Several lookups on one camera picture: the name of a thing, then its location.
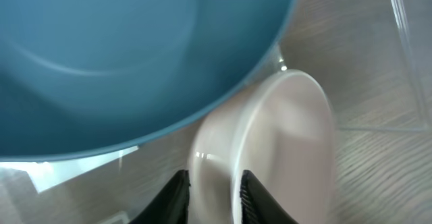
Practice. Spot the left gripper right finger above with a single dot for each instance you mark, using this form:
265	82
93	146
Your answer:
257	204

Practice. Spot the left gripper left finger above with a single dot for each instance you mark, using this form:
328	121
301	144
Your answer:
170	205

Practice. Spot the pale pink small bowl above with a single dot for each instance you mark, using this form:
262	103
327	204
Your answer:
283	131

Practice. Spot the dark blue bowl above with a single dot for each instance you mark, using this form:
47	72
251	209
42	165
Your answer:
87	77

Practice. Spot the clear plastic storage container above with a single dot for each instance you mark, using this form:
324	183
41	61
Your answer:
373	60

